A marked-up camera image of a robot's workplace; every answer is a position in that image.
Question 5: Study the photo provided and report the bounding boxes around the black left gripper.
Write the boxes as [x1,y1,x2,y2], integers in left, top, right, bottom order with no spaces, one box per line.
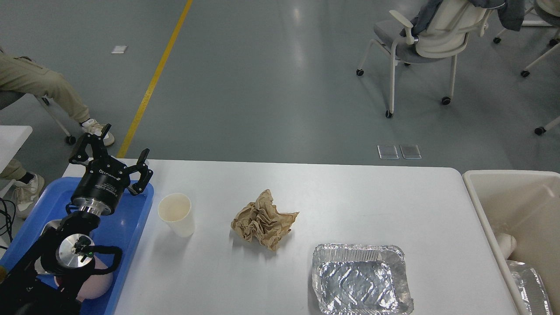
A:
[69,123,154,216]

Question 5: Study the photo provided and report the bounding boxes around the pink mug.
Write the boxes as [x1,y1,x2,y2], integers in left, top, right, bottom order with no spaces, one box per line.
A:
[76,273,113,302]

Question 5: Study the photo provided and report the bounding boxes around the aluminium foil tray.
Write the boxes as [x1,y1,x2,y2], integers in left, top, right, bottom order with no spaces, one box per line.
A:
[311,243,414,315]

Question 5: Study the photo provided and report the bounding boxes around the square steel tray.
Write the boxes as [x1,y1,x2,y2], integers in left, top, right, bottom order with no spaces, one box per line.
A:
[34,219,63,277]

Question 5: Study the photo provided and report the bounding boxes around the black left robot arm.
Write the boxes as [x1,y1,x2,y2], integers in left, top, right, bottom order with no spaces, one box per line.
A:
[1,124,154,315]

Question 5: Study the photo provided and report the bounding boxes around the blue plastic tray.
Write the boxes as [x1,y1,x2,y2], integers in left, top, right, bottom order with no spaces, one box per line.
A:
[1,177,154,315]

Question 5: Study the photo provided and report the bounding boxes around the cream paper cup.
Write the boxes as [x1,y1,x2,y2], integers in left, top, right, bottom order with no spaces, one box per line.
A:
[157,193,195,238]

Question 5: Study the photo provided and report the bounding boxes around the white side table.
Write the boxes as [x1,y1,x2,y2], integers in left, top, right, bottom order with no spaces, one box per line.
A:
[0,125,33,172]

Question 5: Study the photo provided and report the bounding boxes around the person in black sweater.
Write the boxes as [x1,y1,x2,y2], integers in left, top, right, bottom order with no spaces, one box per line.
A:
[0,49,105,219]

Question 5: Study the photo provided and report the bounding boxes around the crumpled brown paper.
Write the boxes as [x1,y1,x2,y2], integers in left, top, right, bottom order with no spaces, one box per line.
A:
[231,189,299,252]

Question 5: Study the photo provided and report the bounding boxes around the floor outlet plates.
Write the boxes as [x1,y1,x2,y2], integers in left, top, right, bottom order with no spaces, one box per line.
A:
[377,145,422,160]

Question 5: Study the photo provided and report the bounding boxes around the white office chair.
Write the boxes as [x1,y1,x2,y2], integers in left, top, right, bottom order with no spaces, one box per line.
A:
[356,0,494,119]

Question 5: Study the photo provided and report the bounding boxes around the white cup in bin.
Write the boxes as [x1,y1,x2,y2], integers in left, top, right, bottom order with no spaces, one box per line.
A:
[495,232,517,260]

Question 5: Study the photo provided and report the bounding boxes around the beige plastic bin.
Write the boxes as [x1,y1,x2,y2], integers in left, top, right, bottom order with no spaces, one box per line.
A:
[462,170,560,315]

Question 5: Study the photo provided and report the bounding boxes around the grey jacket on chair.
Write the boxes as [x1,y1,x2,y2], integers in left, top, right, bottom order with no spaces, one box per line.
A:
[410,0,525,36]

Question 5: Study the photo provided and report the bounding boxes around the foil tray in bin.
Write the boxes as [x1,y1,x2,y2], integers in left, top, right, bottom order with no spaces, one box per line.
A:
[506,260,552,315]

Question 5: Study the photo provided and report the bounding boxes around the black cables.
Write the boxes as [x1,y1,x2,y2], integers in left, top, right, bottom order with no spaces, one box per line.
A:
[0,198,17,250]

